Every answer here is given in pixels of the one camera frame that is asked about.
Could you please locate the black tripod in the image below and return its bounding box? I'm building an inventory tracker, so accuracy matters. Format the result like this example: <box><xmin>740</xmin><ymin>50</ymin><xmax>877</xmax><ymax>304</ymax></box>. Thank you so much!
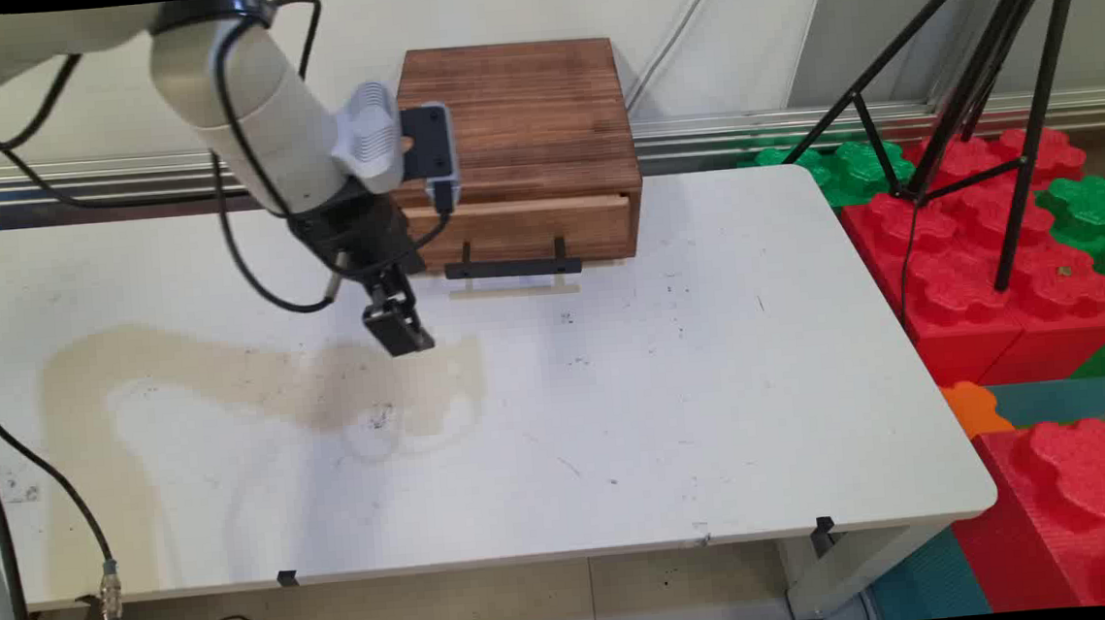
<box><xmin>772</xmin><ymin>0</ymin><xmax>1105</xmax><ymax>309</ymax></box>

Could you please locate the thin black camera cable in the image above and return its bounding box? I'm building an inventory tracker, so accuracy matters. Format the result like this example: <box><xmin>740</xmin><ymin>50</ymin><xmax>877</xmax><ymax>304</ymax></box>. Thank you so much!
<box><xmin>0</xmin><ymin>0</ymin><xmax>462</xmax><ymax>336</ymax></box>

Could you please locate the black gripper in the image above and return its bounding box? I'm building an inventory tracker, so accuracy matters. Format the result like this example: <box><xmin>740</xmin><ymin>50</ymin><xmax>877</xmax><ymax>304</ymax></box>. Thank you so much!
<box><xmin>287</xmin><ymin>180</ymin><xmax>437</xmax><ymax>365</ymax></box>

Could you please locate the teal foam block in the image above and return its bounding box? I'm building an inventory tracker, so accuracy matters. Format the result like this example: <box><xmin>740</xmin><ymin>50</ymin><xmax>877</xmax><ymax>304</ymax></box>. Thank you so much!
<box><xmin>984</xmin><ymin>375</ymin><xmax>1105</xmax><ymax>432</ymax></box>
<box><xmin>863</xmin><ymin>524</ymin><xmax>995</xmax><ymax>620</ymax></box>

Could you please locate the grey ribbed wrist module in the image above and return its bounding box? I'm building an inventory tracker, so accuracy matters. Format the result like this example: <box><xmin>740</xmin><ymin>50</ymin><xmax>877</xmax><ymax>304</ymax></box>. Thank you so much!
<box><xmin>327</xmin><ymin>80</ymin><xmax>409</xmax><ymax>198</ymax></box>

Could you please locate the wooden drawer with black handle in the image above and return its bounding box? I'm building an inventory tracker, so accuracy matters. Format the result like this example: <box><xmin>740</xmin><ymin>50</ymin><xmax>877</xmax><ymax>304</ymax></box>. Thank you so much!
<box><xmin>400</xmin><ymin>190</ymin><xmax>639</xmax><ymax>286</ymax></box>

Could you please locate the black cable with silver connector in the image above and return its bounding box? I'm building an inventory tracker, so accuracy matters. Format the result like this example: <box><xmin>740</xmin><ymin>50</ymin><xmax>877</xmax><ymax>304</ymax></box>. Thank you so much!
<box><xmin>0</xmin><ymin>369</ymin><xmax>126</xmax><ymax>620</ymax></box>

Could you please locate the green foam block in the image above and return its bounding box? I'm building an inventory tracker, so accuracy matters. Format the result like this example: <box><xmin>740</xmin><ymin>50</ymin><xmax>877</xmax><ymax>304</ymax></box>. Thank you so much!
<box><xmin>1033</xmin><ymin>173</ymin><xmax>1105</xmax><ymax>381</ymax></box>
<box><xmin>735</xmin><ymin>134</ymin><xmax>922</xmax><ymax>216</ymax></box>

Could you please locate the aluminium wall rail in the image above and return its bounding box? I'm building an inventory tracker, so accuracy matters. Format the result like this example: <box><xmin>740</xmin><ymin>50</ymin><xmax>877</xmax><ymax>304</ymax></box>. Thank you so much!
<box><xmin>0</xmin><ymin>84</ymin><xmax>1105</xmax><ymax>208</ymax></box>

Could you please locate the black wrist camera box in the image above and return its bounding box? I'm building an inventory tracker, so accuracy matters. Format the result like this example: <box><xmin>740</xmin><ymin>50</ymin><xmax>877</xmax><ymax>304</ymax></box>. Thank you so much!
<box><xmin>398</xmin><ymin>102</ymin><xmax>465</xmax><ymax>216</ymax></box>

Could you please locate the orange foam block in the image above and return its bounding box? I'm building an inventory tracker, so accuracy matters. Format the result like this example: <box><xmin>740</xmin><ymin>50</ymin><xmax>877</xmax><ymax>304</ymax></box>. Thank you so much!
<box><xmin>939</xmin><ymin>378</ymin><xmax>1017</xmax><ymax>442</ymax></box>

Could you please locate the large red foam block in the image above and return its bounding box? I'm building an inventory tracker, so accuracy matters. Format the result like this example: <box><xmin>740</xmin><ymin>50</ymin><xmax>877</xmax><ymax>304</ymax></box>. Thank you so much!
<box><xmin>835</xmin><ymin>120</ymin><xmax>1105</xmax><ymax>396</ymax></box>

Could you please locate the brown wooden cabinet box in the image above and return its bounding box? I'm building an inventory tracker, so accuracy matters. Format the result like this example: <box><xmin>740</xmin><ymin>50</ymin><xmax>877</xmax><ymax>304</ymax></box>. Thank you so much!
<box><xmin>383</xmin><ymin>34</ymin><xmax>650</xmax><ymax>278</ymax></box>

